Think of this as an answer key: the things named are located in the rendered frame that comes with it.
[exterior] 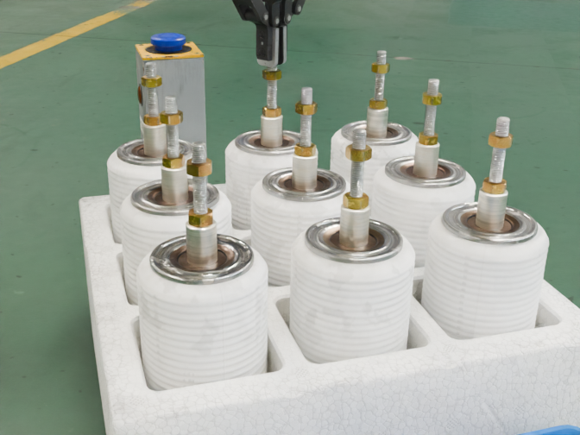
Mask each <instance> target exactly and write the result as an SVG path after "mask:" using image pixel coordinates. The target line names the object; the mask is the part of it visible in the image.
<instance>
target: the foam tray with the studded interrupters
mask: <svg viewBox="0 0 580 435"><path fill-rule="evenodd" d="M79 212H80V221H81V230H82V237H83V246H84V255H85V271H86V279H87V287H88V296H89V305H90V313H91V329H92V337H93V343H94V350H95V356H96V363H97V369H98V381H99V387H100V394H101V400H102V407H103V413H104V425H105V431H106V435H518V434H521V433H526V432H533V431H537V430H541V429H546V428H550V427H554V426H561V425H571V426H577V427H580V309H579V308H578V307H577V306H575V305H574V304H573V303H571V302H570V301H569V300H568V299H566V298H565V297H564V296H563V295H562V294H561V293H560V292H559V291H557V290H556V289H555V288H554V287H552V286H551V285H550V284H549V283H547V282H546V281H545V280H542V281H543V282H542V286H541V291H540V297H539V307H538V310H537V316H536V321H535V326H534V329H530V330H524V331H515V332H509V333H504V334H499V335H494V336H488V337H479V338H473V339H468V340H457V339H454V338H451V337H449V336H447V335H446V334H445V332H444V331H443V330H442V329H441V328H440V327H439V325H438V324H437V323H436V322H435V321H434V320H433V318H432V317H431V316H430V315H429V314H428V313H427V311H426V310H425V309H424V308H423V307H422V306H421V299H422V288H423V281H424V271H425V267H423V268H415V269H414V273H413V287H412V289H413V290H412V298H411V306H410V318H409V326H408V336H407V350H402V351H396V352H391V353H386V354H380V355H375V356H366V357H360V358H355V359H350V360H344V361H339V362H329V363H324V364H315V363H310V362H308V361H307V360H306V359H305V358H304V356H303V354H302V352H301V350H300V349H299V346H298V345H297V343H296V342H295V340H294V338H293V335H292V334H291V332H290V330H289V325H290V321H289V319H290V287H291V286H284V287H268V372H267V374H261V375H252V376H246V377H241V378H236V379H230V380H225V381H215V382H210V383H205V384H199V385H194V386H189V387H183V388H174V389H168V390H163V391H154V390H150V389H149V388H148V387H147V385H146V381H145V377H144V373H143V365H142V344H141V332H140V328H141V327H140V319H139V306H132V305H130V304H129V303H128V301H127V297H126V289H125V278H124V266H123V245H122V244H118V243H114V240H113V229H112V219H111V208H110V195H103V196H93V197H84V198H82V199H80V200H79Z"/></svg>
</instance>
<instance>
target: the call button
mask: <svg viewBox="0 0 580 435"><path fill-rule="evenodd" d="M151 44H152V45H154V49H155V50H157V51H162V52H174V51H180V50H181V49H182V45H184V44H186V37H185V36H184V35H181V34H175V33H162V34H156V35H153V36H151Z"/></svg>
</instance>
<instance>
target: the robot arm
mask: <svg viewBox="0 0 580 435"><path fill-rule="evenodd" d="M305 1H306V0H294V1H293V0H232V2H233V3H234V5H235V7H236V9H237V11H238V13H239V15H240V17H241V18H242V20H244V21H250V22H252V23H254V24H255V25H256V57H257V62H258V64H259V65H261V66H270V67H273V66H277V65H281V64H283V63H285V62H286V61H287V25H288V23H290V21H291V19H292V16H293V15H299V14H300V12H301V10H302V8H303V6H304V3H305ZM263 2H265V5H264V3H263ZM249 6H250V7H251V8H250V7H249Z"/></svg>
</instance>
